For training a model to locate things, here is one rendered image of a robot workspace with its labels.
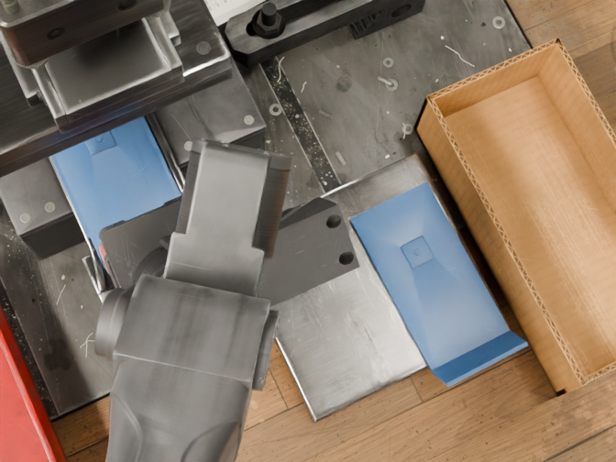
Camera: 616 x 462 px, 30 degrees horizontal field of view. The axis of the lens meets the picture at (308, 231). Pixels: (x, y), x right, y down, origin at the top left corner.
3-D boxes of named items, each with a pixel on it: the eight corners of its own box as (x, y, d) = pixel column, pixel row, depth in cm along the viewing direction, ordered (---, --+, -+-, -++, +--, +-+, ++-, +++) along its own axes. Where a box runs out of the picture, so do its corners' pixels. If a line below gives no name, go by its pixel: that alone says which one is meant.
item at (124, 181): (111, 285, 82) (109, 274, 80) (29, 103, 86) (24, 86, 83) (201, 247, 84) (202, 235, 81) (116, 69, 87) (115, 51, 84)
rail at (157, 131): (191, 216, 87) (189, 207, 84) (120, 67, 89) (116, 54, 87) (198, 213, 87) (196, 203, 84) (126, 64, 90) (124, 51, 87)
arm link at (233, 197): (169, 130, 67) (131, 132, 55) (313, 159, 67) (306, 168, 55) (132, 322, 68) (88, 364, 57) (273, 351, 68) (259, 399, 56)
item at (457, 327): (442, 391, 89) (448, 387, 86) (349, 220, 92) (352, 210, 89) (520, 351, 90) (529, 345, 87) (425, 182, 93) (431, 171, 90)
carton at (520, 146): (555, 399, 92) (581, 387, 84) (412, 130, 97) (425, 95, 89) (691, 331, 94) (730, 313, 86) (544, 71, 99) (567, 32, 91)
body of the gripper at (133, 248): (188, 190, 74) (216, 206, 67) (241, 330, 77) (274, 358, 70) (93, 229, 73) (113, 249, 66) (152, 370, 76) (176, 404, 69)
